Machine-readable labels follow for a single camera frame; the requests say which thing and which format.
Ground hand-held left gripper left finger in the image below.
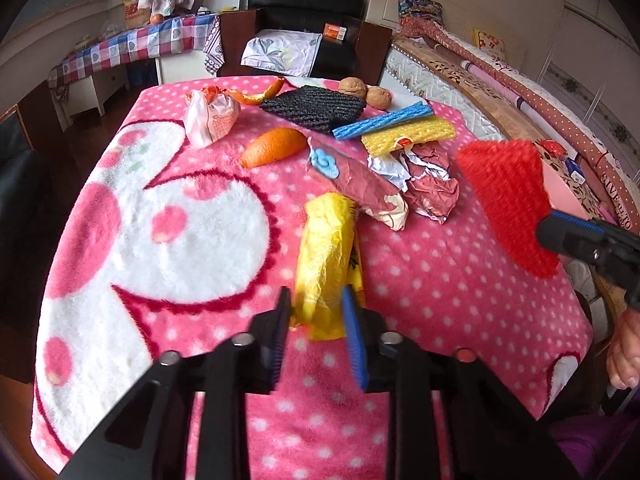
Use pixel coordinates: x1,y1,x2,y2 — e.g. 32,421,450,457
57,286,293,480

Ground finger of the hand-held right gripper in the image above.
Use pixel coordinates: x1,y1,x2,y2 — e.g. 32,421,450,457
536,210,640,311

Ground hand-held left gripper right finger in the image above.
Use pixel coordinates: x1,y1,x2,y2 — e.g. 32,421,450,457
341,285,583,480

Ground yellow plastic bag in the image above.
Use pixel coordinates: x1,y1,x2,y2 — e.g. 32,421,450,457
292,192,366,342

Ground red foam net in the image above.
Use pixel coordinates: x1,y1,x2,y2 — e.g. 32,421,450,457
455,139,561,280

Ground black foam net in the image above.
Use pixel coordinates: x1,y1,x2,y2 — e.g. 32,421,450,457
259,86,367,135

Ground curled orange peel strip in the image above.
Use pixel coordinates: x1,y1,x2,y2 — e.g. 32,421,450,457
227,77,286,107

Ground person's right hand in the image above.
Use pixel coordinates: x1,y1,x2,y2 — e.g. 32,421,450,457
606,305,640,391

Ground pink board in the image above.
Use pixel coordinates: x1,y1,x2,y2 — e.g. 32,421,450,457
542,160,601,221

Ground pink dotted fleece blanket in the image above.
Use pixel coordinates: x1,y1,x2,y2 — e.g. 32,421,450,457
30,76,596,480

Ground red dotted bedding roll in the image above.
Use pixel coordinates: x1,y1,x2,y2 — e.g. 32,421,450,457
400,17,640,196

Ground red wrapper with blue flower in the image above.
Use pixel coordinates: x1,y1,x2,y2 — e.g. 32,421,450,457
305,137,410,232

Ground crumpled red paper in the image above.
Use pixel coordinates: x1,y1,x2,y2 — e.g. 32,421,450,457
367,140,460,225

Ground pink roll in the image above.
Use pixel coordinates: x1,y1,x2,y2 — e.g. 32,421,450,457
460,59,531,111

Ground large orange peel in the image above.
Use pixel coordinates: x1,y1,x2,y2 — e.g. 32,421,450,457
240,127,307,169

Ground yellow foam net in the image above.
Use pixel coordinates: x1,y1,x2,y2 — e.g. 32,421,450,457
361,119,457,157

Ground brown patterned mat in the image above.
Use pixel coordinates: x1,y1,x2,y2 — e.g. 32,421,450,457
395,35,621,231

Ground person's purple clothing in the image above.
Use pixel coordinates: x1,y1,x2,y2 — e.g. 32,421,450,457
547,400,640,480

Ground small yellow pillow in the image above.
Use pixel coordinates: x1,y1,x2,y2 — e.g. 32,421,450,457
472,29,503,53

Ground blue foam strip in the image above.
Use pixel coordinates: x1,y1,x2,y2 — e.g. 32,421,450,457
332,101,434,141

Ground white quilted mattress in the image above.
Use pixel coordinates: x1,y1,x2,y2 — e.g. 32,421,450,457
377,42,506,141

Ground white orange snack bag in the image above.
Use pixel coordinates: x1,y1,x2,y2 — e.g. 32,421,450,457
182,87,242,148

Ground brown wooden side cabinet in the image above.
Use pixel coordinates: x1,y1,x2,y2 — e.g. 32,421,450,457
217,8,261,78
356,20,393,86

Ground colourful patterned pillow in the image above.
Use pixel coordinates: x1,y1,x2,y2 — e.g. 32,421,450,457
397,0,445,23

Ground white floral pillow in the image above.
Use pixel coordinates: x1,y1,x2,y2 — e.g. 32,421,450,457
240,29,323,77

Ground blue storage box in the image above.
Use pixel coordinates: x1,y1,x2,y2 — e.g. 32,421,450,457
127,65,158,88

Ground black white patterned towel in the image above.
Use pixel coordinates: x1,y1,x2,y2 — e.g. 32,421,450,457
202,17,223,76

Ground white desk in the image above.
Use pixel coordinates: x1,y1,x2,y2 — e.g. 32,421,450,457
62,52,211,116

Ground checkered cloth side table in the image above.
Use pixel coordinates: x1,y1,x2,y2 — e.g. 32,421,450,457
48,11,223,93

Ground paper bag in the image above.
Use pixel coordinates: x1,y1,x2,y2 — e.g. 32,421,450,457
120,0,151,28

